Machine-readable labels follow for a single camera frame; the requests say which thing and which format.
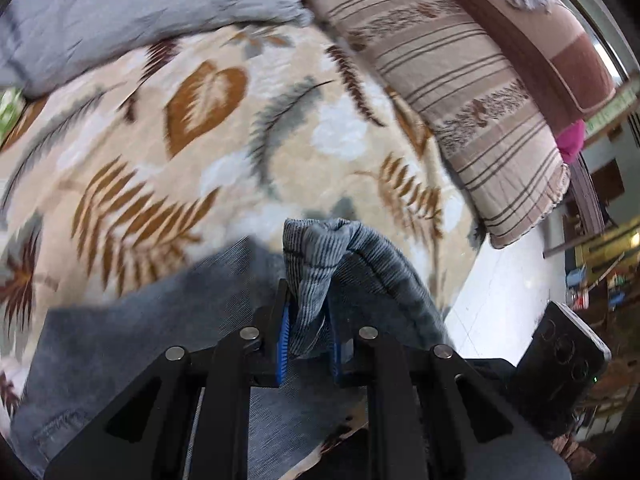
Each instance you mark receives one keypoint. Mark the grey quilted pillow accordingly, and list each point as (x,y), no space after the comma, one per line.
(125,10)

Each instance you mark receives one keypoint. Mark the beige striped floral pillow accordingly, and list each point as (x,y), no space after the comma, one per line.
(450,85)

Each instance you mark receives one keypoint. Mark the leaf print blanket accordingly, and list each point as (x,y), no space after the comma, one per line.
(200,160)

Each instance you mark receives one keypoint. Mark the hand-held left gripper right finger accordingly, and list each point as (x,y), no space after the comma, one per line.
(336,360)

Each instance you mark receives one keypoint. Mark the blue denim pants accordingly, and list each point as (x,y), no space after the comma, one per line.
(320,260)

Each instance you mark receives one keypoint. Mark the green checkered blanket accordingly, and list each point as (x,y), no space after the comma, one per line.
(9,107)

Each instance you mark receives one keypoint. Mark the pink cloth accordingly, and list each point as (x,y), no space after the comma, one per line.
(571,140)

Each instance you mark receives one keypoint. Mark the dark wooden furniture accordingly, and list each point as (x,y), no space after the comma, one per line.
(585,205)

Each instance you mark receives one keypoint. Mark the cluttered shelf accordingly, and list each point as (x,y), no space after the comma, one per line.
(605,280)

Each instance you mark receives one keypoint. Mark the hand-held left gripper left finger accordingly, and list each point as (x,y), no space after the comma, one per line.
(283,345)

